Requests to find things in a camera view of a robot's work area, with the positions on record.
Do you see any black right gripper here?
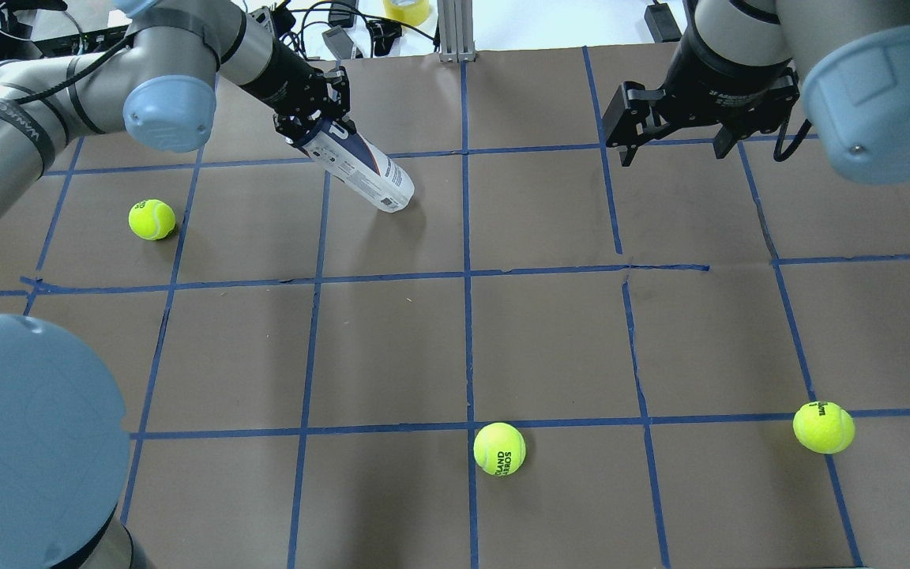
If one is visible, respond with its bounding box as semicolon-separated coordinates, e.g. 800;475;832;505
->
602;28;799;167

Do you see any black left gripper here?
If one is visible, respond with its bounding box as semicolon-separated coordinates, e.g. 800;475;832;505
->
254;43;355;147

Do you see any tennis ball can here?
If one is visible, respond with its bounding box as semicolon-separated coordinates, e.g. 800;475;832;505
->
290;118;416;213

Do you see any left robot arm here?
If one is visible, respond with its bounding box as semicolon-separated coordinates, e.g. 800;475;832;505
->
0;1;366;568

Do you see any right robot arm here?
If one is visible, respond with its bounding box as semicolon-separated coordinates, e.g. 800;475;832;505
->
602;1;910;185

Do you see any tennis ball near left gripper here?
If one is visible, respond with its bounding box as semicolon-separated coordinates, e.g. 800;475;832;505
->
127;198;177;241

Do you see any tennis ball Wilson print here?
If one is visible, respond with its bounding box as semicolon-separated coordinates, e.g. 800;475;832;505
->
793;401;856;454

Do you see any tennis ball Roland Garros centre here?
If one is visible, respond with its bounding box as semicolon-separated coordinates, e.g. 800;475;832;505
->
473;422;527;477

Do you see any yellow tape roll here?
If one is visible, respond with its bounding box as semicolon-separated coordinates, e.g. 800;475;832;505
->
382;0;432;28

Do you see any aluminium frame post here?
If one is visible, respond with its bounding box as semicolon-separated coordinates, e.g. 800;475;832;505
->
436;0;478;62

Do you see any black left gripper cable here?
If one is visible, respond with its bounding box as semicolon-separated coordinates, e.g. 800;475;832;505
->
0;36;136;127

